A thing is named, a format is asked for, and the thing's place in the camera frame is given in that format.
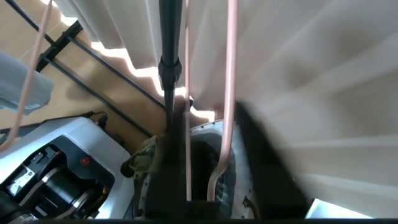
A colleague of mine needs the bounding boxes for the pale grey shorts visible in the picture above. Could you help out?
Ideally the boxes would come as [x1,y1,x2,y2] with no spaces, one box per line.
[0,51,55,116]

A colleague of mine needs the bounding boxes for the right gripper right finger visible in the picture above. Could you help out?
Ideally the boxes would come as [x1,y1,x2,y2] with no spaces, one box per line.
[234,99,312,218]

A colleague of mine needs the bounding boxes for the black clothes rack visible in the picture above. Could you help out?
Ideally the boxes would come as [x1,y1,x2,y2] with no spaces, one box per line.
[4,0,184,138]

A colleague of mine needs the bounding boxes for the green garment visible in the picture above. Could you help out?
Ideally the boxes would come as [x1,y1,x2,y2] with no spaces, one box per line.
[120,133,169,180]

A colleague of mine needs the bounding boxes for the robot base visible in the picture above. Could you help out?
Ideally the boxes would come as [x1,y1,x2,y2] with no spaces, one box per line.
[0,116,135,223]

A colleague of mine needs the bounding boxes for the white laundry basket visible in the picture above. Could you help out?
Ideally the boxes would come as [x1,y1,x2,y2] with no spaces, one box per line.
[136,119,261,218]

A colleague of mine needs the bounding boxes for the black cable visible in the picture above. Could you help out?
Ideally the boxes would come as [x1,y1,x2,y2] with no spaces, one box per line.
[70,110,109,129]

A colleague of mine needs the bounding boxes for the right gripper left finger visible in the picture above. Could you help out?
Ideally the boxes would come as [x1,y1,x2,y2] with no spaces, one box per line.
[144,103,188,218]

